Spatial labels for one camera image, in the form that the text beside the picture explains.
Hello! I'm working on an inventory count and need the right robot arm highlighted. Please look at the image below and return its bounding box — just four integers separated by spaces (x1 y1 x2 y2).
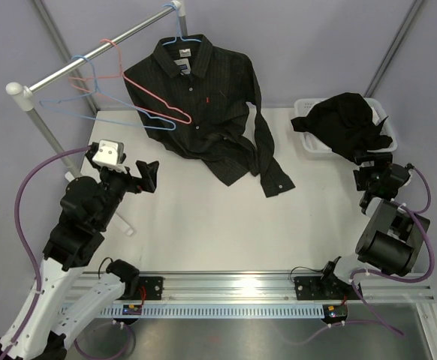
318 150 430 299

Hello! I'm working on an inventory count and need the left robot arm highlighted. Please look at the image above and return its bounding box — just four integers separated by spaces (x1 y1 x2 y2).
0 161 159 359

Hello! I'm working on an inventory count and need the black striped shirt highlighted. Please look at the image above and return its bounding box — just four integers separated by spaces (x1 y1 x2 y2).
125 34 295 197

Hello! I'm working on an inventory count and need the white plastic basket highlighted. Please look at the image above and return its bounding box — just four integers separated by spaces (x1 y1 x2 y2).
294 97 398 160

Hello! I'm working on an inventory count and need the silver clothes rack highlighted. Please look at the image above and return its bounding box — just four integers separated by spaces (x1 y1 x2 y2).
5 0 186 177

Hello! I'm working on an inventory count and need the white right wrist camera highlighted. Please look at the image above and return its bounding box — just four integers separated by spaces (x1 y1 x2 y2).
403 163 415 187

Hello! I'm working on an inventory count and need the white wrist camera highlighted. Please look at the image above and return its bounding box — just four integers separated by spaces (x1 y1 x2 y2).
92 139 126 173
403 163 415 187

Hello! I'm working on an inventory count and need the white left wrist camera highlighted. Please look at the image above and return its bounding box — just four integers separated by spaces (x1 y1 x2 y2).
92 139 126 173

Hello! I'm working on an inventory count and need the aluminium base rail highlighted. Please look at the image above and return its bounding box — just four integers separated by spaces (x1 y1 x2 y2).
141 271 434 303

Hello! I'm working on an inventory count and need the white slotted cable duct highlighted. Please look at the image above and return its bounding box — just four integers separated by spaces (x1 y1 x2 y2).
93 303 348 320

